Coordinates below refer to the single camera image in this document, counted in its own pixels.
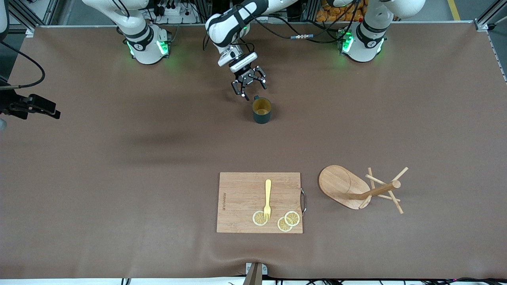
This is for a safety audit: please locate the dark teal mug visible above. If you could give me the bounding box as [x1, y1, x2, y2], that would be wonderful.
[252, 95, 272, 124]

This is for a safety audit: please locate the wooden mug tree rack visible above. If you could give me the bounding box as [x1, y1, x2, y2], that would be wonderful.
[318, 165, 409, 215]

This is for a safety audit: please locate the orange snack packages pile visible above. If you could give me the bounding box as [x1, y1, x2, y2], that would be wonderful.
[316, 0, 367, 23]

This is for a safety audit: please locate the white power strip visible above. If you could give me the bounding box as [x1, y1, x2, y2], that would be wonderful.
[152, 0, 198, 24]

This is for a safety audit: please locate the brown table mat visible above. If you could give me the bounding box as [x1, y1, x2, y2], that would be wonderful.
[0, 22, 507, 281]

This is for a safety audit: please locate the yellow plastic fork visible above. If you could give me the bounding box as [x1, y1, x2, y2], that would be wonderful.
[263, 179, 273, 221]

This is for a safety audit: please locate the bamboo cutting board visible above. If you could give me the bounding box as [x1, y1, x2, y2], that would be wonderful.
[216, 172, 304, 234]

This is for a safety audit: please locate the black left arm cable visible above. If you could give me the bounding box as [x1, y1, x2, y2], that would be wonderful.
[238, 0, 362, 44]

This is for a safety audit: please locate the aluminium frame strut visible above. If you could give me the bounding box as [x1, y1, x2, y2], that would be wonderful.
[8, 0, 37, 38]
[473, 0, 507, 32]

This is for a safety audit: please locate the brown camera mount post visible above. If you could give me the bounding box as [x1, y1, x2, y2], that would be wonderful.
[242, 262, 268, 285]

